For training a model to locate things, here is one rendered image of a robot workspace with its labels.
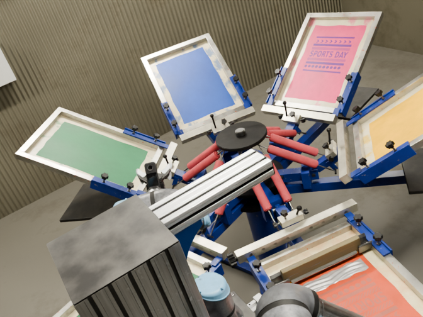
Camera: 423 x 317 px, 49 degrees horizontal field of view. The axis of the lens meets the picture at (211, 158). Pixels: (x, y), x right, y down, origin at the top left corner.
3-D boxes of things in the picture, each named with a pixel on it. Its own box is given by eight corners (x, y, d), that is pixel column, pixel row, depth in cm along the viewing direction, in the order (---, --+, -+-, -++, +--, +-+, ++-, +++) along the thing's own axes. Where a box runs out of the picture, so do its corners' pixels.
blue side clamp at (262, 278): (287, 311, 210) (284, 300, 206) (277, 315, 209) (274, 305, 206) (260, 268, 235) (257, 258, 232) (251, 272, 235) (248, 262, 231)
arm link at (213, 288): (237, 315, 163) (228, 289, 156) (200, 325, 164) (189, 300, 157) (231, 289, 174) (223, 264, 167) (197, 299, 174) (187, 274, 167)
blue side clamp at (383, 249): (393, 260, 218) (392, 249, 214) (384, 264, 217) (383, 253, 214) (356, 224, 243) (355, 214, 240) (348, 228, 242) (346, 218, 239)
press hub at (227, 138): (318, 292, 330) (285, 130, 260) (267, 316, 324) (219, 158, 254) (293, 257, 363) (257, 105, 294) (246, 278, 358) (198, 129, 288)
